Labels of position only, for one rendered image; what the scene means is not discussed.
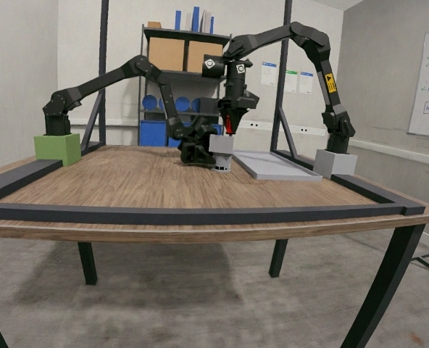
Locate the grey cylinder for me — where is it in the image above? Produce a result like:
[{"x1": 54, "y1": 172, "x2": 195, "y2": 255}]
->
[{"x1": 211, "y1": 152, "x2": 232, "y2": 173}]

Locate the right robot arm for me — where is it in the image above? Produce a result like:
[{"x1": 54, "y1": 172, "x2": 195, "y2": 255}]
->
[{"x1": 42, "y1": 54, "x2": 218, "y2": 151}]

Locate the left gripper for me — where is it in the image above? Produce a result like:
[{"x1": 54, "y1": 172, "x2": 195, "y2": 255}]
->
[{"x1": 214, "y1": 79, "x2": 257, "y2": 133}]

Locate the white bracket with holes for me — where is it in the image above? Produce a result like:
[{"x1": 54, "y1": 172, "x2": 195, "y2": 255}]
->
[{"x1": 209, "y1": 134, "x2": 236, "y2": 154}]

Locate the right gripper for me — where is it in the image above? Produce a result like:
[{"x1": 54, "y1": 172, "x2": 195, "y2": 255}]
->
[{"x1": 180, "y1": 138, "x2": 216, "y2": 164}]

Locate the white shallow tray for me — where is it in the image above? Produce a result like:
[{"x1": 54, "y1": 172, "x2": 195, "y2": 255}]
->
[{"x1": 231, "y1": 149, "x2": 322, "y2": 181}]

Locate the red screwdriver handle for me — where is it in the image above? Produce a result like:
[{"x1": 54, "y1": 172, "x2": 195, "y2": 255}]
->
[{"x1": 225, "y1": 116, "x2": 236, "y2": 136}]

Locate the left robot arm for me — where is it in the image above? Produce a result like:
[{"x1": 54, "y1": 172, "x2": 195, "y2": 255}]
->
[{"x1": 201, "y1": 22, "x2": 356, "y2": 154}]

